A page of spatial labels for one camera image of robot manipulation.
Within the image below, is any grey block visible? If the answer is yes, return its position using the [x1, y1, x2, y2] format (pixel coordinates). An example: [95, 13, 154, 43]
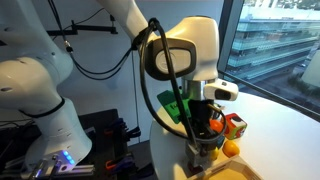
[185, 142, 210, 166]

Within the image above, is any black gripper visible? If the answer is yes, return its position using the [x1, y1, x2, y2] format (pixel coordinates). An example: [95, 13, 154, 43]
[188, 100, 216, 158]

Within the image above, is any dark maroon toy fruit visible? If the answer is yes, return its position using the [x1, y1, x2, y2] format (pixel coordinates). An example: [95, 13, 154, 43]
[187, 162, 203, 175]

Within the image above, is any black window railing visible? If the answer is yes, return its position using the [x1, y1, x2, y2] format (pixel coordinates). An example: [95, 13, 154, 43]
[218, 70, 320, 122]

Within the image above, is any black wall camera mount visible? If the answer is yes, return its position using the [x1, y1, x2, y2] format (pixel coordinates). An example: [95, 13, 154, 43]
[47, 21, 117, 36]

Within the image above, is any blue block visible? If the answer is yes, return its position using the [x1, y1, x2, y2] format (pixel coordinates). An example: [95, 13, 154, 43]
[217, 136, 225, 149]

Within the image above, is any orange toy ball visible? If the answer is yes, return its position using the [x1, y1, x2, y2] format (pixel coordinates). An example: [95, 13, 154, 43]
[210, 120, 223, 133]

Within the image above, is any orange-yellow toy fruit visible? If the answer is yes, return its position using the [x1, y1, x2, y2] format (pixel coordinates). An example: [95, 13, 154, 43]
[222, 140, 240, 157]

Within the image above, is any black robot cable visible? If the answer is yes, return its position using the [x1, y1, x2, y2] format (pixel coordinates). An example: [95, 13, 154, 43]
[46, 0, 228, 151]

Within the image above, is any wooden box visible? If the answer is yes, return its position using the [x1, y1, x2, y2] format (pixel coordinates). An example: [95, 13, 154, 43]
[187, 156, 263, 180]

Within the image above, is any black equipment cart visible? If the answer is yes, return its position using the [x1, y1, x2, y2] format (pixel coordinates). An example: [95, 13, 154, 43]
[0, 109, 158, 180]

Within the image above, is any red patterned soft cube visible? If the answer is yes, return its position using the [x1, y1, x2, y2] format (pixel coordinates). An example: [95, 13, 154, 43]
[224, 113, 247, 140]

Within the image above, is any green camera mount plate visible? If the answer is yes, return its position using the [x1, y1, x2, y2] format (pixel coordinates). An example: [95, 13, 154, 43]
[157, 90, 191, 124]

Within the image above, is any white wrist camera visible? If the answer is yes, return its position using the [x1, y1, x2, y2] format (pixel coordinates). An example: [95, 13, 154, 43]
[203, 79, 239, 101]

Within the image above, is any yellow toy lemon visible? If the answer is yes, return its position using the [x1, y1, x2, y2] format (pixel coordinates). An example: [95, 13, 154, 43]
[210, 148, 219, 160]

